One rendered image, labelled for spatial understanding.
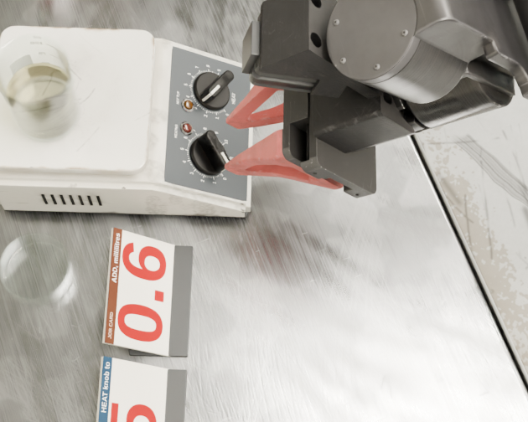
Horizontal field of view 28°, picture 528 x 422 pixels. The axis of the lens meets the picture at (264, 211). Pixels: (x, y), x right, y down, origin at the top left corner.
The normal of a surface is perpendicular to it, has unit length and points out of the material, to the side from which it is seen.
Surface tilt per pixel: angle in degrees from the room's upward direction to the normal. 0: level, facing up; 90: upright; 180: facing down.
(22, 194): 90
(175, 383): 0
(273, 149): 62
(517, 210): 0
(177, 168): 30
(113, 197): 90
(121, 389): 40
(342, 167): 49
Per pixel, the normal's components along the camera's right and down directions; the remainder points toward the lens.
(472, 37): 0.18, 0.93
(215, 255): 0.03, -0.36
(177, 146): 0.52, -0.29
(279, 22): -0.64, -0.28
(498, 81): 0.77, -0.22
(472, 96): -0.29, 0.73
